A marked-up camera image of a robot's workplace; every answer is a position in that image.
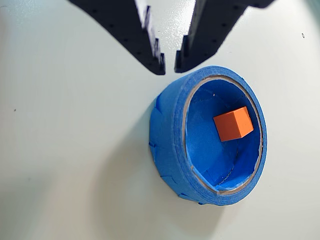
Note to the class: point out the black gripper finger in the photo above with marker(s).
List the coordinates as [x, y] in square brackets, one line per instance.
[212, 25]
[120, 22]

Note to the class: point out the small foam cube block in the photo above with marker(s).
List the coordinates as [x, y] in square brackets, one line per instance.
[232, 125]

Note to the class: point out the blue tape roll bin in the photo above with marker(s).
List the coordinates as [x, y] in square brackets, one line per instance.
[167, 125]

